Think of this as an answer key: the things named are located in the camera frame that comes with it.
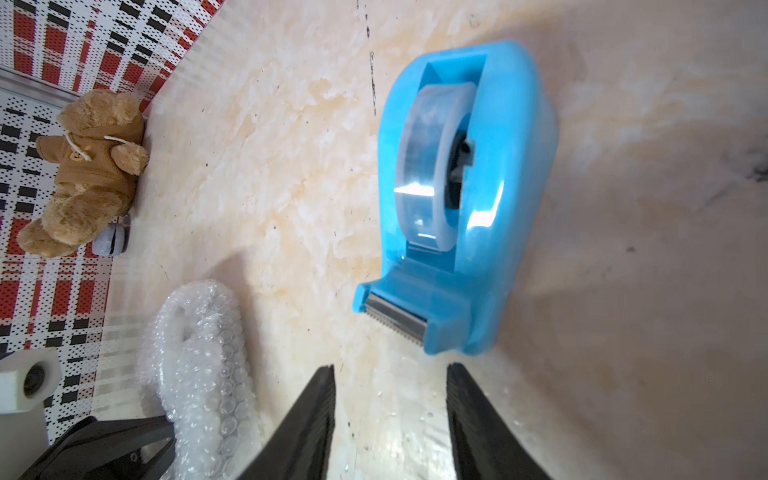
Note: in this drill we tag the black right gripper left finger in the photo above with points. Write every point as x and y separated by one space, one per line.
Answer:
300 447

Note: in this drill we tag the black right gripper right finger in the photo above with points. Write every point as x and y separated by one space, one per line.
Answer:
483 446

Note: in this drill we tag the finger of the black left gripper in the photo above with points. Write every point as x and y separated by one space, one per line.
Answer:
114 449

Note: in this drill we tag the clear bubble wrap sheet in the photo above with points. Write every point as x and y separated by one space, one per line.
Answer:
192 366

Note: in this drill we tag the grey striped sock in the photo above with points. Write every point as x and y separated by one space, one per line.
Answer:
113 240

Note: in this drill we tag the blue tape dispenser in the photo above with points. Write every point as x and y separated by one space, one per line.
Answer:
501 159

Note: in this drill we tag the brown teddy bear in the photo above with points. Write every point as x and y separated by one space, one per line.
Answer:
99 158

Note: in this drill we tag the clear tape roll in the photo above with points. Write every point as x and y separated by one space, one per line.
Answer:
422 168

